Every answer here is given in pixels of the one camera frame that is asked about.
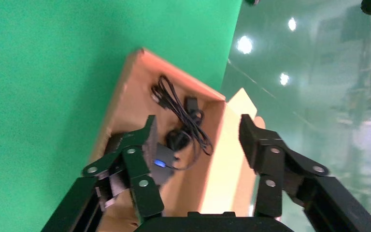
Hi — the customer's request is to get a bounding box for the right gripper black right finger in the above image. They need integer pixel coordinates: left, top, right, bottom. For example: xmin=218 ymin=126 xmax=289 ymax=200
xmin=238 ymin=114 xmax=330 ymax=218

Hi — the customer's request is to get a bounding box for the green table cloth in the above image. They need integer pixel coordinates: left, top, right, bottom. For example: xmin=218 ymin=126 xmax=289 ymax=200
xmin=0 ymin=0 xmax=244 ymax=232

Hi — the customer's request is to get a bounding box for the open brown cardboard box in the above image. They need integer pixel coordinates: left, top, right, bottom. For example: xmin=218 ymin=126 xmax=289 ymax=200
xmin=87 ymin=48 xmax=266 ymax=232

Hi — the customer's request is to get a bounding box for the black usb cable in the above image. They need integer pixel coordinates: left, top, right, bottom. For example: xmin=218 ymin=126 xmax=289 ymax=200
xmin=150 ymin=75 xmax=215 ymax=170

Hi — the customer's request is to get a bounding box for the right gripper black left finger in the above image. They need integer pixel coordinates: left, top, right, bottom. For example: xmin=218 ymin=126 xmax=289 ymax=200
xmin=82 ymin=115 xmax=166 ymax=222

